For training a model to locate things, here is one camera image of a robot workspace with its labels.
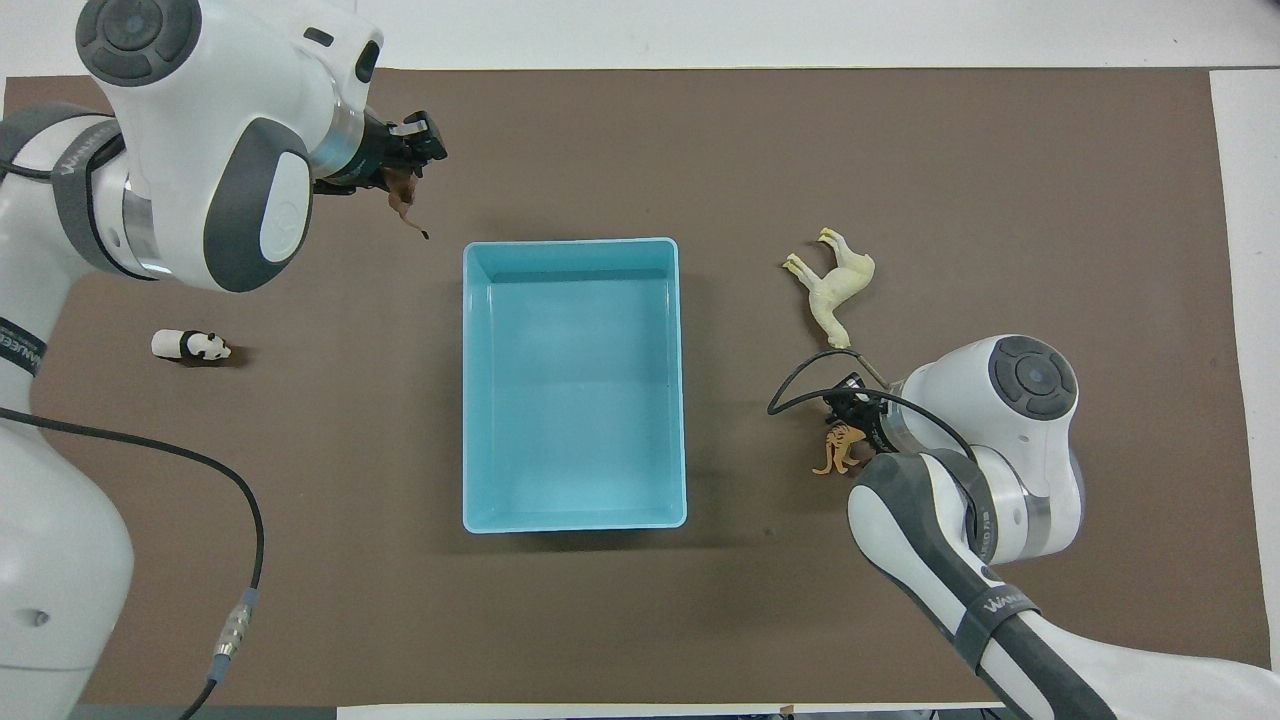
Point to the orange striped tiger toy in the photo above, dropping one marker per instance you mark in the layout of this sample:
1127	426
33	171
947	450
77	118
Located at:
840	448

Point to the brown table mat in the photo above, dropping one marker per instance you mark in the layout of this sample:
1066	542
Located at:
400	600

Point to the brown lion toy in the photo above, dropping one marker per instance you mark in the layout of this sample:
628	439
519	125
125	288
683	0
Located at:
402	200

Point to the light blue storage box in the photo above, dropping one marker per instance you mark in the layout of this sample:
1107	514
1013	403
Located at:
575	400

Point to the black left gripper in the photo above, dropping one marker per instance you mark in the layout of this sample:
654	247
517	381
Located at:
365	160

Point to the cream horse toy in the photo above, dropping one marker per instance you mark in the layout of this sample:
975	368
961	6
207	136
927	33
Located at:
840	285

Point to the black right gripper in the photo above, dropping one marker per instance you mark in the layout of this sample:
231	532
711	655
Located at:
870	415

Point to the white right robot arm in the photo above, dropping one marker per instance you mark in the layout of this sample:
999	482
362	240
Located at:
1010	470

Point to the black and white panda toy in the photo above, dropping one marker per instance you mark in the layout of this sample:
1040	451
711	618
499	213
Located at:
190	346

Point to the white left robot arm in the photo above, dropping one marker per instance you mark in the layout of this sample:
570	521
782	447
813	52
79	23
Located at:
180	150

